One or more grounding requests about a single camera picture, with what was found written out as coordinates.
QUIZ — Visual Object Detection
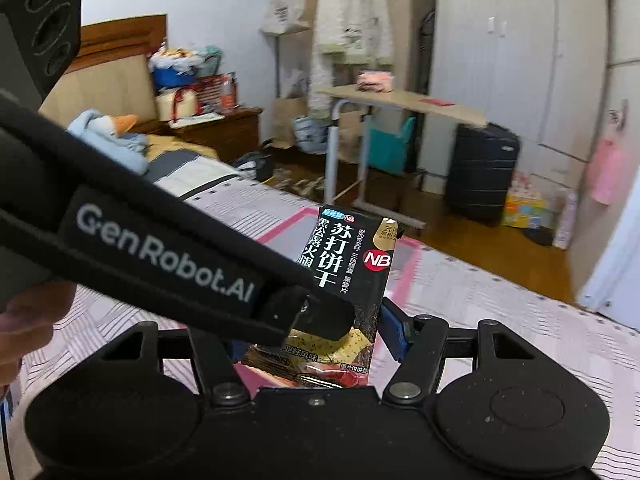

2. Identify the black floor bag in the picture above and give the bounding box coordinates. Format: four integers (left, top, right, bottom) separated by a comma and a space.
235, 152, 274, 184

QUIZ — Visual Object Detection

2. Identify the wooden headboard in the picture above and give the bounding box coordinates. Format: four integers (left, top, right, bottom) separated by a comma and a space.
40, 14, 169, 136

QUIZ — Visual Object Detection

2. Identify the grey white quilt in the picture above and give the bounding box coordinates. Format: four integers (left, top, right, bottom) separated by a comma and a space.
145, 150, 241, 201

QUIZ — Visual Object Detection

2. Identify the pink pouch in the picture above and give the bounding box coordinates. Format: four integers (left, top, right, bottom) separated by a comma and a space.
357, 71, 396, 94

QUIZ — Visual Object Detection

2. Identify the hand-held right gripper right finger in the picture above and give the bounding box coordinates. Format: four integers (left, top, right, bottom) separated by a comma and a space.
378, 299, 526, 406

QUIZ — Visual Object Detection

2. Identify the wooden nightstand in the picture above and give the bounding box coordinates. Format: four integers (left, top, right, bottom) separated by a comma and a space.
167, 107, 264, 164

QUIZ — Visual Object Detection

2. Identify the brown paper bag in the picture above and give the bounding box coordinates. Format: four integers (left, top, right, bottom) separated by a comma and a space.
272, 95, 311, 149

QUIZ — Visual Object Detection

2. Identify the white tall package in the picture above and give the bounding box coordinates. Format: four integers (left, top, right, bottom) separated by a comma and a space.
552, 190, 579, 251

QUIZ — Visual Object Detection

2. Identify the striped bed sheet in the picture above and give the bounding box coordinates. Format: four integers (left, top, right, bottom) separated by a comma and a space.
5, 180, 640, 480

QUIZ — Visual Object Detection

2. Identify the white door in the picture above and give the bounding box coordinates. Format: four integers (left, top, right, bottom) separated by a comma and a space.
580, 210, 640, 321

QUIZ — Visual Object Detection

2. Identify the teal shopping bag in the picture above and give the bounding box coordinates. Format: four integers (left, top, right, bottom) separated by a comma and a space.
370, 117, 419, 176

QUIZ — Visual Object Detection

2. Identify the pink cardboard box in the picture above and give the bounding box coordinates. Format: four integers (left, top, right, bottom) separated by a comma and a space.
235, 207, 427, 392

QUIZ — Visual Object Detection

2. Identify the red gift bag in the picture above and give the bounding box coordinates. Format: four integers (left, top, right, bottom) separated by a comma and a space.
192, 74, 236, 114

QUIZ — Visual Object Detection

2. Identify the blue basin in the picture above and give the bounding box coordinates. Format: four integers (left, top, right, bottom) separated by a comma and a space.
150, 65, 196, 89

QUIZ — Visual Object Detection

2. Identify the person's left hand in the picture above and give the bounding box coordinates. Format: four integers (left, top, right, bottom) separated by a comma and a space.
0, 280, 77, 389

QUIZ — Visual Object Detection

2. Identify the blue plush duck toy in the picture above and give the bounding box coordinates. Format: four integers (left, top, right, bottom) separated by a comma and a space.
67, 110, 149, 171

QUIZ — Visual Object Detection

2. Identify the blue white printed bag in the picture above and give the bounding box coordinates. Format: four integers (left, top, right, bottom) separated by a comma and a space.
292, 115, 331, 156

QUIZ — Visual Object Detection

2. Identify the pair of shoes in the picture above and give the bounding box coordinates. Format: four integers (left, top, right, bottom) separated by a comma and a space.
275, 167, 326, 199

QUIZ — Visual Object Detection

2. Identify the cream bag with red ribbon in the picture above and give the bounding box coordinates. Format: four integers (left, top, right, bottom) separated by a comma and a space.
156, 87, 201, 122

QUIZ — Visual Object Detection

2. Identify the tilted wooden side table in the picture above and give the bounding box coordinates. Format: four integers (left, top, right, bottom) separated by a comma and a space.
317, 85, 489, 239

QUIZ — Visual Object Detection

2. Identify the white fluffy coat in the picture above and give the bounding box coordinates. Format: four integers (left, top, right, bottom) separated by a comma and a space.
312, 0, 396, 106

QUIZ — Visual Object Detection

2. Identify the black cracker packet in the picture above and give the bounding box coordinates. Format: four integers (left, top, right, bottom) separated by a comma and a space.
240, 205, 399, 391

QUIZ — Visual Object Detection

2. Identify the pink hanging bag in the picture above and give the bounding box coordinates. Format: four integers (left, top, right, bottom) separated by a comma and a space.
585, 135, 626, 206

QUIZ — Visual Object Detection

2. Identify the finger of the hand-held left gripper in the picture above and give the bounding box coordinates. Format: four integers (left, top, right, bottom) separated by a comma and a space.
257, 284, 354, 345

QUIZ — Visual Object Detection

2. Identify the white wardrobe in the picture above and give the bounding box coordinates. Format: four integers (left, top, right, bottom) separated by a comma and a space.
432, 0, 611, 196

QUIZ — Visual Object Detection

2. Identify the colourful gift box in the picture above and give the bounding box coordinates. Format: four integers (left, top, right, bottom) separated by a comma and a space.
502, 172, 549, 231

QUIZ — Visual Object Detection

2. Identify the black suitcase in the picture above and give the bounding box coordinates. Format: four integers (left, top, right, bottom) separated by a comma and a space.
445, 122, 521, 226

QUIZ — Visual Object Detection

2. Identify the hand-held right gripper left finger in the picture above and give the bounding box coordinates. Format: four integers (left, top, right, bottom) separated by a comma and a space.
100, 321, 250, 407

